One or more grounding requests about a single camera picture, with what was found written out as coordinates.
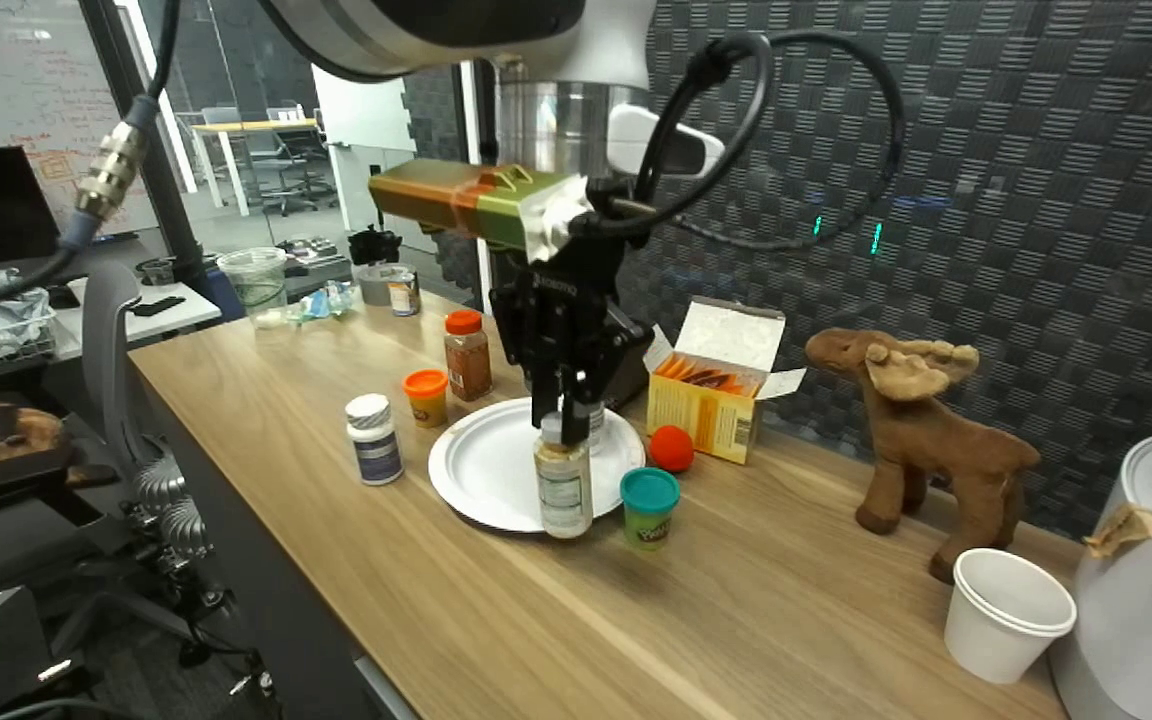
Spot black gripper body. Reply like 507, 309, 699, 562
487, 217, 650, 402

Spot white paper cup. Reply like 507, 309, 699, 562
943, 549, 1081, 686

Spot white paper plate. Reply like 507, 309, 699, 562
428, 402, 643, 531

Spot white pill bottle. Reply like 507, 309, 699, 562
345, 393, 405, 485

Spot spice jar orange cap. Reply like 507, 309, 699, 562
446, 309, 491, 402

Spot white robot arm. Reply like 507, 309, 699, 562
261, 0, 699, 449

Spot green tub teal lid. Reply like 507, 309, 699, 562
621, 467, 681, 543

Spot white bucket with items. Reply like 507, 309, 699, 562
1051, 436, 1152, 720

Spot brown plush moose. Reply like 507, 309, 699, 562
805, 329, 1039, 580

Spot yellow open cardboard box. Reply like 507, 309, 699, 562
643, 297, 805, 464

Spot red ball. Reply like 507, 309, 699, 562
650, 423, 698, 475

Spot white bottle cream cap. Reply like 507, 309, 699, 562
532, 414, 594, 539

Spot yellow tub orange lid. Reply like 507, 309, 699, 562
405, 369, 449, 430

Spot small glass jar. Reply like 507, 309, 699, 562
387, 266, 421, 318

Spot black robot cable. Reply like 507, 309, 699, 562
601, 30, 914, 256

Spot wrist camera with tape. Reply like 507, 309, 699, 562
370, 160, 594, 266

